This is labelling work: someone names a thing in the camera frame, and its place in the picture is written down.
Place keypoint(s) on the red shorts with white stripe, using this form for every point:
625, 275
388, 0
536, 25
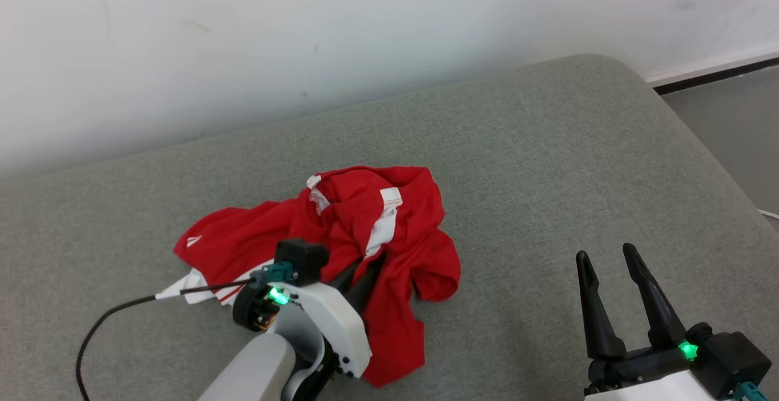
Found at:
353, 200

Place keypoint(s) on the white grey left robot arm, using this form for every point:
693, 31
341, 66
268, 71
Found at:
255, 370

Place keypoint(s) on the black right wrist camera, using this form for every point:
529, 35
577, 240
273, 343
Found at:
730, 358

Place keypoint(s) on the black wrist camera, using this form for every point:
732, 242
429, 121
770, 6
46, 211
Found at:
730, 358
304, 258

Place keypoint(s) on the red shirt with white sleeves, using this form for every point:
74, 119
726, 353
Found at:
231, 237

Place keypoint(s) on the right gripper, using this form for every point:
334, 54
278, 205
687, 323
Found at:
645, 383

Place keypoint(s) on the grey fabric sofa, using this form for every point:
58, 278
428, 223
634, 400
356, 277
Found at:
548, 176

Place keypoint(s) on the white and black baseboard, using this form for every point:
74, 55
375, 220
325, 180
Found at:
718, 69

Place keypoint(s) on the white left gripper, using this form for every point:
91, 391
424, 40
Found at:
341, 322

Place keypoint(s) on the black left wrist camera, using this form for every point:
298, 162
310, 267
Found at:
304, 258

